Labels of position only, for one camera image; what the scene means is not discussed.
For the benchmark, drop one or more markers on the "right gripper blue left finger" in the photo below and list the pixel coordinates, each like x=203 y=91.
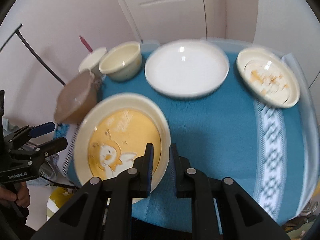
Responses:
x=144 y=165

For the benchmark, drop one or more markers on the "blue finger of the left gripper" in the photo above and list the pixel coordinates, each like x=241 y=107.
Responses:
x=49 y=148
x=37 y=131

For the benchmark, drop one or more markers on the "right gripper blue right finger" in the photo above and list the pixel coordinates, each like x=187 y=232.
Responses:
x=183 y=184

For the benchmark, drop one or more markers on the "yellow duck pattern plate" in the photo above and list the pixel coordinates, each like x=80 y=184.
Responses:
x=115 y=132

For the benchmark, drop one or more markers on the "pink square handled dish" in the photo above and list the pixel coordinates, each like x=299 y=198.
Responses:
x=76 y=99

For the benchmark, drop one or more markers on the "white ceramic bowl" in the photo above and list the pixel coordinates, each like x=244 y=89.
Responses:
x=91 y=61

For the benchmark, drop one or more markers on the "plain white plate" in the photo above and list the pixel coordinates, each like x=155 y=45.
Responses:
x=186 y=69

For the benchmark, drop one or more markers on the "cream yellow bowl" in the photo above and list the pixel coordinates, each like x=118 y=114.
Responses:
x=122 y=62

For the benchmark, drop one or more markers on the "white duck pattern plate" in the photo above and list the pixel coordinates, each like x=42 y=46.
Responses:
x=269 y=78

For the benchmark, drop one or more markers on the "left hand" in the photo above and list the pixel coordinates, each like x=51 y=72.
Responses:
x=22 y=197

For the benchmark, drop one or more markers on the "black clothes rack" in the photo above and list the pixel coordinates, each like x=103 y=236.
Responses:
x=17 y=33

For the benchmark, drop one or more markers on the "white entrance door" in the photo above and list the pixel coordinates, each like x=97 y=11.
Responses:
x=169 y=20

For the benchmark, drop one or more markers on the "white wardrobe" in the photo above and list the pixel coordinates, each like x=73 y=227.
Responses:
x=290 y=26

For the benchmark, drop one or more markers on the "pink handled mop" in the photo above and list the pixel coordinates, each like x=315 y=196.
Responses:
x=85 y=43

